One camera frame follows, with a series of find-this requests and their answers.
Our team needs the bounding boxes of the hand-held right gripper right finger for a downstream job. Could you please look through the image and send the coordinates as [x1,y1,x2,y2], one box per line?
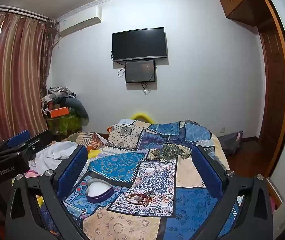
[191,145,274,240]

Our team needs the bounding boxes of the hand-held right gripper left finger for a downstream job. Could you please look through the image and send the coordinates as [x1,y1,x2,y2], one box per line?
[5,144,91,240]

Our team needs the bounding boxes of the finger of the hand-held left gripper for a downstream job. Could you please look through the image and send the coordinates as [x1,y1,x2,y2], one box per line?
[0,130,32,153]
[20,130,56,160]

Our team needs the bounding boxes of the purple heart-shaped box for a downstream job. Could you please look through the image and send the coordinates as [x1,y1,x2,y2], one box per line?
[86,178,114,203]

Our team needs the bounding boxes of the brown beaded bracelet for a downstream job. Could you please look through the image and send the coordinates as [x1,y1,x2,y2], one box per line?
[126,192,148,205]

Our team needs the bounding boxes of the white cloth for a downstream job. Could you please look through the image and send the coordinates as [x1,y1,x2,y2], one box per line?
[29,140,79,175]

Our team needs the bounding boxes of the yellow cloth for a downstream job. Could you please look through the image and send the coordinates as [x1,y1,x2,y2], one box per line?
[87,148,101,159]

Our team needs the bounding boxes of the green patterned cloth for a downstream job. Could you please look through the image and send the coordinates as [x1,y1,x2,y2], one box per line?
[46,115,83,137]

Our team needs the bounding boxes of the orange striped cloth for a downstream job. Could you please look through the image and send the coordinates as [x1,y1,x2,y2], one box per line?
[66,131,106,153]

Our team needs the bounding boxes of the orange box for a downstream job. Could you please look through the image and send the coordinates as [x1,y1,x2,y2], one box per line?
[47,107,70,118]

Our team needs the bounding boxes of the patchwork printed blanket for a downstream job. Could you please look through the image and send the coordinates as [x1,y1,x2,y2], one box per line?
[39,119,241,240]

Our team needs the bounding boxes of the pile of clothes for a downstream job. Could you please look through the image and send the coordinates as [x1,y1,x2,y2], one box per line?
[41,87,89,120]

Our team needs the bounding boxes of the striped brown curtain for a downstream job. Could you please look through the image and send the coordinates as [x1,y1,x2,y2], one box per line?
[0,10,58,142]

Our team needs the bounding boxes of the brown wooden door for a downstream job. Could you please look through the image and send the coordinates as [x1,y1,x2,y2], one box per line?
[256,0,285,178]

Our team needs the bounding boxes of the small black monitor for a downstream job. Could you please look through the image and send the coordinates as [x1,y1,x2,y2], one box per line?
[125,60,156,84]

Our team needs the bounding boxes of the white air conditioner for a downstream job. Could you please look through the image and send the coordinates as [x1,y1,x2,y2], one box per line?
[56,6,102,34]

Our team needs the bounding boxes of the large black television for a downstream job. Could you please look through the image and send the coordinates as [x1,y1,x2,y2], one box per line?
[112,27,168,63]

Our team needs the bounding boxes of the wooden overhead cabinet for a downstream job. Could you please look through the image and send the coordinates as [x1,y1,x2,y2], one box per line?
[218,0,268,27]

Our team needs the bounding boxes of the yellow ring cushion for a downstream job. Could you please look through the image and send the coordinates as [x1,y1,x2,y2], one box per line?
[131,112,156,124]

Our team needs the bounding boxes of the curtain rail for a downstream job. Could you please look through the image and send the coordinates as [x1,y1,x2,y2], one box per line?
[0,4,51,21]

